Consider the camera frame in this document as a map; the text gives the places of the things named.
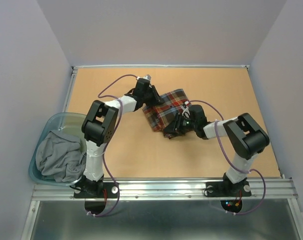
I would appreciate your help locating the red blue plaid flannel shirt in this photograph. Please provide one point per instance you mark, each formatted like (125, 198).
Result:
(160, 116)

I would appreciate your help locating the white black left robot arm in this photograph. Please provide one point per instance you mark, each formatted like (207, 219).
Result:
(99, 127)

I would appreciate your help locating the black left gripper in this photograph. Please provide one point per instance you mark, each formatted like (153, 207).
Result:
(150, 89)

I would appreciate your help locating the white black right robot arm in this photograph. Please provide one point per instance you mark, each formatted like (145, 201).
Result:
(246, 136)

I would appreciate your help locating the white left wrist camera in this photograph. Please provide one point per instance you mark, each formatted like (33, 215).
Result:
(147, 77)

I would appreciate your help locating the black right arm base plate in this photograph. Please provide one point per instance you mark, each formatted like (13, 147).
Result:
(226, 189)

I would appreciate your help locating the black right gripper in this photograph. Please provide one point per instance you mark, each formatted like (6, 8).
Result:
(174, 127)

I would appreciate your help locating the grey crumpled shirt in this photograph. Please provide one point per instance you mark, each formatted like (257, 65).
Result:
(59, 156)

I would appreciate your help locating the aluminium back table rail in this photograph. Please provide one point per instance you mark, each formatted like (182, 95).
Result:
(244, 66)

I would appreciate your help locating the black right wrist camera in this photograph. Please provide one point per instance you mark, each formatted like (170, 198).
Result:
(197, 114)

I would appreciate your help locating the clear blue plastic bin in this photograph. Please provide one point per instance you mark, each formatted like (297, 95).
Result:
(65, 123)

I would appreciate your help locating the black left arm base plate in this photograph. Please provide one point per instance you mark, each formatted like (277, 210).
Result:
(109, 191)

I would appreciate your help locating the aluminium front table rail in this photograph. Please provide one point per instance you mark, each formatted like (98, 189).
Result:
(165, 189)

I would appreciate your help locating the aluminium table rail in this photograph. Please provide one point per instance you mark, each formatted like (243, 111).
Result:
(244, 66)
(165, 189)

